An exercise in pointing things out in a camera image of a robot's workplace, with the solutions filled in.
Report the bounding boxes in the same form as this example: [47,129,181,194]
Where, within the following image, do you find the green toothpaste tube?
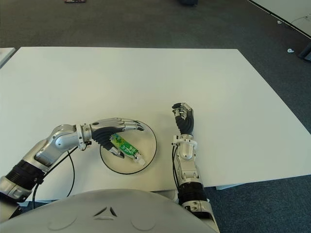
[109,133,146,165]

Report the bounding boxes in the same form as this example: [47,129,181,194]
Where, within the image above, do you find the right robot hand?
[171,102,195,135]

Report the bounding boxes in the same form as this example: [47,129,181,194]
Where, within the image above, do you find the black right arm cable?
[171,145,181,193]

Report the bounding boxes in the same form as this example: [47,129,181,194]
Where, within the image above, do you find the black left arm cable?
[31,145,75,209]

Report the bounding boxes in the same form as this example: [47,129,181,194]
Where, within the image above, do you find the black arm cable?
[31,145,75,209]
[171,145,181,193]

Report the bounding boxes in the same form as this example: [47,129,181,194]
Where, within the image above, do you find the white desk with black edge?
[250,0,311,39]

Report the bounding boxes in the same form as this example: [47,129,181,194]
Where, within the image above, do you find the white plate black rim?
[99,119,157,175]

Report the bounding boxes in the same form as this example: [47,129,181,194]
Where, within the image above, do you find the dark chair base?
[298,41,311,63]

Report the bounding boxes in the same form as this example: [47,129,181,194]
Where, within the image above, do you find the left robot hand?
[89,117,146,160]

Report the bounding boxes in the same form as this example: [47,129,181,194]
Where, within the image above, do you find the grey robot torso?
[0,189,214,233]

